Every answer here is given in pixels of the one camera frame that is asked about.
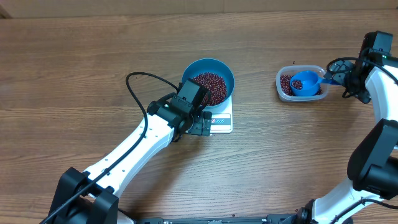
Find blue plastic measuring scoop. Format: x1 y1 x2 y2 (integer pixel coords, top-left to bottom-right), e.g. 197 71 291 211
290 70 339 96

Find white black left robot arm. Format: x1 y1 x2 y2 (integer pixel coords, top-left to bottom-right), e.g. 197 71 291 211
43 101 212 224

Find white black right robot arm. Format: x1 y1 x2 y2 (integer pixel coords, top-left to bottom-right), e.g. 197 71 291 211
284 31 397 223

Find white kitchen scale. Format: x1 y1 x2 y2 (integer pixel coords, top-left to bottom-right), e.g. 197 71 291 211
204 96 233 134

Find red beans in bowl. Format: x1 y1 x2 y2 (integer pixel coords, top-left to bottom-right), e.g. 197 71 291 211
192 72 228 106

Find teal blue bowl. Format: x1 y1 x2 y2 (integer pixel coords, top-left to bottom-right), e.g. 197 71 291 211
182 58 235 98

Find clear plastic bean container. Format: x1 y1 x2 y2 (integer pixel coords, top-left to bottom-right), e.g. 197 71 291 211
275 65 330 103

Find red adzuki beans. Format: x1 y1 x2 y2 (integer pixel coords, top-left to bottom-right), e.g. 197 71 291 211
279 74 323 97

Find cardboard backdrop panel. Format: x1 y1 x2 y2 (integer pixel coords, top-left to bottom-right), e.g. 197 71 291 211
1 0 397 19

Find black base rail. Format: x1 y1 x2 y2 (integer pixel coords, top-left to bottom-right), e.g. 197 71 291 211
136 213 354 224

